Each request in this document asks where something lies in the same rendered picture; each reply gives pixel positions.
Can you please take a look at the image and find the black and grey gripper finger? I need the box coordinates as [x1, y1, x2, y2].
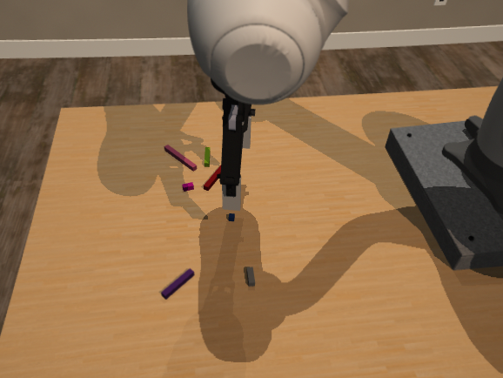
[217, 98, 252, 211]
[243, 109, 255, 149]

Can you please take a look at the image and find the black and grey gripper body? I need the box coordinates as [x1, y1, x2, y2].
[211, 79, 245, 122]

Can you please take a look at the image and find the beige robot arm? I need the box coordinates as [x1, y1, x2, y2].
[187, 0, 503, 214]

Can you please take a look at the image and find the purple rod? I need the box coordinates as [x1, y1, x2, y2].
[161, 268, 194, 299]

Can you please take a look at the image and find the small magenta block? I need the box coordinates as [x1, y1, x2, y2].
[182, 182, 194, 192]

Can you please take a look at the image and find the pink rod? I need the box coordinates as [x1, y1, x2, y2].
[164, 145, 197, 171]

